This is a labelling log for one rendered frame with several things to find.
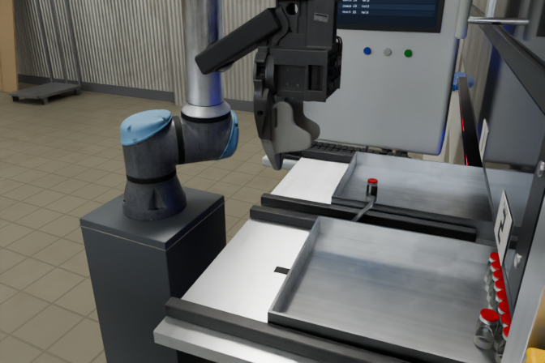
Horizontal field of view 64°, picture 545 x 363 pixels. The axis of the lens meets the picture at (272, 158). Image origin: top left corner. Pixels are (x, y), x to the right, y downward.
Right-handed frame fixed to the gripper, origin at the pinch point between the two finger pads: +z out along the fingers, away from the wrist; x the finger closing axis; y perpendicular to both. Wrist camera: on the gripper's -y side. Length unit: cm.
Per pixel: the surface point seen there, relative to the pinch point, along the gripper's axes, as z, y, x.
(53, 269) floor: 110, -145, 81
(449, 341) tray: 21.4, 23.5, 0.4
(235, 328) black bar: 20.2, -1.9, -8.1
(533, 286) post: 3.9, 27.6, -10.3
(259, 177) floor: 109, -93, 218
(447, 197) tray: 21, 23, 42
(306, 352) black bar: 20.7, 7.5, -8.2
